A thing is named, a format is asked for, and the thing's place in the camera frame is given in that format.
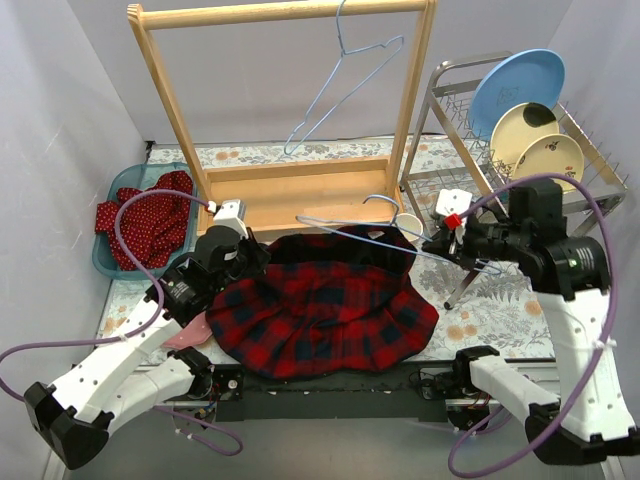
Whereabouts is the blue plate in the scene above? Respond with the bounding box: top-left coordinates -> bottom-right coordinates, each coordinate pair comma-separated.
467,49 -> 566,140

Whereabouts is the purple cable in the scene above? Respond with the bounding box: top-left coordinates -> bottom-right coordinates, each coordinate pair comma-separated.
447,172 -> 621,480
0,188 -> 244,457

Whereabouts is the blue wire hanger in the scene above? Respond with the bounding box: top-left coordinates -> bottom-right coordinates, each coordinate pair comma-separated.
294,194 -> 504,277
283,1 -> 405,156

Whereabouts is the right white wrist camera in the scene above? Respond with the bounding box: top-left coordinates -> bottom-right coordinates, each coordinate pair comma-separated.
435,189 -> 473,230

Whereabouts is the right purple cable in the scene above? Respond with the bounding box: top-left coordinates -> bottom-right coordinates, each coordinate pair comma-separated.
447,172 -> 621,480

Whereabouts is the teal plastic basket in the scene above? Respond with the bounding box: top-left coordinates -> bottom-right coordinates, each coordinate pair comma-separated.
92,162 -> 199,281

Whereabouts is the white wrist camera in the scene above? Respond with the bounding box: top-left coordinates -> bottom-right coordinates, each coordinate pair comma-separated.
435,189 -> 473,230
206,199 -> 248,238

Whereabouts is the white mug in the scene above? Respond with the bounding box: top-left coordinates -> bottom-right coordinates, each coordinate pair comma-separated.
392,213 -> 424,243

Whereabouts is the wooden clothes rack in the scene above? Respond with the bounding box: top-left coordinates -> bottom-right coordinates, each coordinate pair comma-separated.
126,1 -> 437,235

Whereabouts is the floral table mat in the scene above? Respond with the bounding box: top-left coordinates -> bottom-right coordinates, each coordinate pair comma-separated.
98,136 -> 553,361

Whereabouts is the red plaid skirt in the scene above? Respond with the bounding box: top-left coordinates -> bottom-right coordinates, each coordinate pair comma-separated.
206,225 -> 439,380

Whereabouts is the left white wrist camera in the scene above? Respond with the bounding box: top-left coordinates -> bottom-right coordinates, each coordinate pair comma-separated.
206,199 -> 248,238

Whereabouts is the cream plate black spot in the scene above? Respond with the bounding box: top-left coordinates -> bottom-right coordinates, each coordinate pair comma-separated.
489,102 -> 559,174

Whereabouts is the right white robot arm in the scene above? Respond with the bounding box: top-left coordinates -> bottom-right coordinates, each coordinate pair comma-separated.
422,173 -> 639,466

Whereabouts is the pink polka dot plate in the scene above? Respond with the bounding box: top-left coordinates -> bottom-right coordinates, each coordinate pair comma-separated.
163,312 -> 212,350

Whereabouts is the cream plate floral print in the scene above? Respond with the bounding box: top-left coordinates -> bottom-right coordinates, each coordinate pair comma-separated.
511,134 -> 585,182

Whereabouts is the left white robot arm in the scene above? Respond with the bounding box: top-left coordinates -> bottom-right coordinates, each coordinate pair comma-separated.
24,225 -> 269,470

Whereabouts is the metal dish rack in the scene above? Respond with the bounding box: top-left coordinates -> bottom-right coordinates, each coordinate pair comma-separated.
399,52 -> 629,310

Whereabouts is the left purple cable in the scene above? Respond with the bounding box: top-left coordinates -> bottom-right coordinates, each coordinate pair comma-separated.
0,188 -> 244,457

